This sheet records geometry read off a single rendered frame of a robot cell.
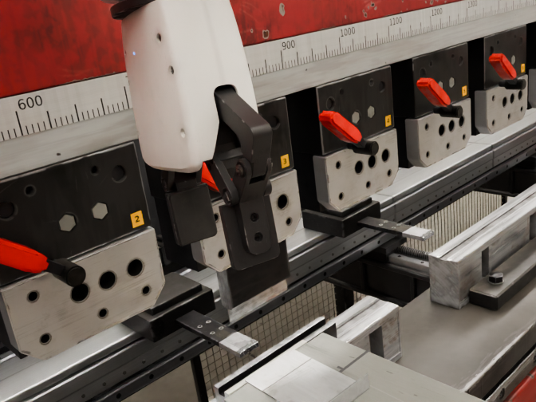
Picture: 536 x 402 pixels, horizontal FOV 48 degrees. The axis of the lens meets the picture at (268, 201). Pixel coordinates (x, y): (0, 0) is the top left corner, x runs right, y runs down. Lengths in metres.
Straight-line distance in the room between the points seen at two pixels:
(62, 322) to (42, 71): 0.22
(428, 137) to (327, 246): 0.39
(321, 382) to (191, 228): 0.37
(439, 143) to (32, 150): 0.62
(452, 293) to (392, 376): 0.40
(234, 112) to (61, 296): 0.29
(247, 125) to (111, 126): 0.26
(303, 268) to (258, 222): 0.83
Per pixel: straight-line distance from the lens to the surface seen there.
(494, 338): 1.07
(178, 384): 2.58
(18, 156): 0.53
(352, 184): 0.79
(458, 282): 1.12
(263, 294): 0.78
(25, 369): 0.97
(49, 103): 0.54
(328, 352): 0.82
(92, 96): 0.55
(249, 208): 0.35
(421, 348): 1.04
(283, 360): 0.81
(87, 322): 0.59
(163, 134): 0.37
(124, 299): 0.60
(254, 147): 0.32
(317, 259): 1.21
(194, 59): 0.34
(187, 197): 0.44
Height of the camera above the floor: 1.46
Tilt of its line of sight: 19 degrees down
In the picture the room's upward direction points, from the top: 8 degrees counter-clockwise
